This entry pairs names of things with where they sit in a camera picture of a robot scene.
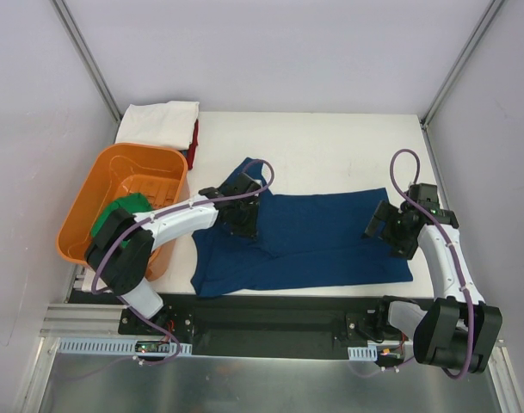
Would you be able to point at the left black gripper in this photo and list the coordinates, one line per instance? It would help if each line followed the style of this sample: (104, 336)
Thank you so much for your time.
(243, 219)

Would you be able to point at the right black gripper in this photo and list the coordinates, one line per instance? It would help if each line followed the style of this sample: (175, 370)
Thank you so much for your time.
(391, 223)

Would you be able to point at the blue t shirt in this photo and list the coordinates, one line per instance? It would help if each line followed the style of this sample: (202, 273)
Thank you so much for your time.
(301, 241)

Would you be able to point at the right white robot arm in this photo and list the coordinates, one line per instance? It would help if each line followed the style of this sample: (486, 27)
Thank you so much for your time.
(458, 331)

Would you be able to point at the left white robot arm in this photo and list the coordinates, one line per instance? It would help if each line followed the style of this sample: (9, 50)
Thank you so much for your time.
(121, 250)

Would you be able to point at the red folded t shirt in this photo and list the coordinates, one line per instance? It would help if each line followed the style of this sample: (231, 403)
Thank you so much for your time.
(191, 150)

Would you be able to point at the green t shirt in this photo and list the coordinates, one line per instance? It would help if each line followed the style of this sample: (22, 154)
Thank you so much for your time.
(117, 213)

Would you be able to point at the white folded t shirt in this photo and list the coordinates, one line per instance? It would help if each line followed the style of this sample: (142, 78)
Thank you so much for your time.
(169, 124)

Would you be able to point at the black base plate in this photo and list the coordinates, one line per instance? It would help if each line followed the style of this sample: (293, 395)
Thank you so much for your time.
(312, 328)

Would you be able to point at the right slotted cable duct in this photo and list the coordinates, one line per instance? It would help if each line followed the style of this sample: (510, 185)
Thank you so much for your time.
(368, 353)

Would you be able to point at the slotted cable duct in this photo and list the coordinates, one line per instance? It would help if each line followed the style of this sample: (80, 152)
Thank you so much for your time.
(129, 347)
(368, 353)

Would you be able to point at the aluminium frame rail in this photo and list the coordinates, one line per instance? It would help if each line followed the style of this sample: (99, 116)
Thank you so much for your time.
(117, 321)

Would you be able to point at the left slotted cable duct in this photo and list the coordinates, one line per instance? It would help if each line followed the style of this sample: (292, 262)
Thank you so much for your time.
(129, 347)

